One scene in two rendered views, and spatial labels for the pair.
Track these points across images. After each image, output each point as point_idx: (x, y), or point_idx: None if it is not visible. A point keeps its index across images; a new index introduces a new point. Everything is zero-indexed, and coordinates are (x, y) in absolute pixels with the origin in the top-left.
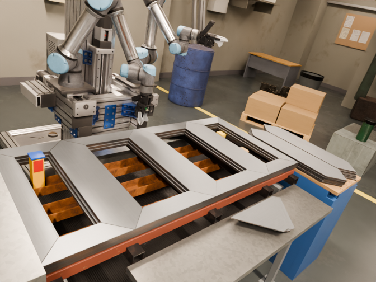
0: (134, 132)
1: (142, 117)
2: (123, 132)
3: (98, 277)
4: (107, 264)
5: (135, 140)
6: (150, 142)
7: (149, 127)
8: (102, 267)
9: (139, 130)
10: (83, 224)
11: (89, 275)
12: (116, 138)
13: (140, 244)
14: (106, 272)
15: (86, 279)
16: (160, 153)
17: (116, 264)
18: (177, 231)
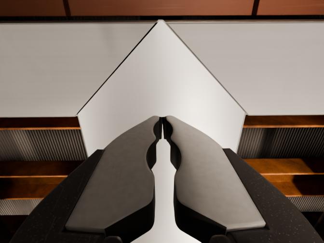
0: (137, 74)
1: (176, 167)
2: (62, 51)
3: (26, 207)
4: (37, 199)
5: (101, 145)
6: (161, 181)
7: (297, 25)
8: (32, 200)
9: (193, 46)
10: (11, 139)
11: (15, 202)
12: (4, 104)
13: None
14: (34, 205)
15: (12, 204)
16: (152, 233)
17: None
18: None
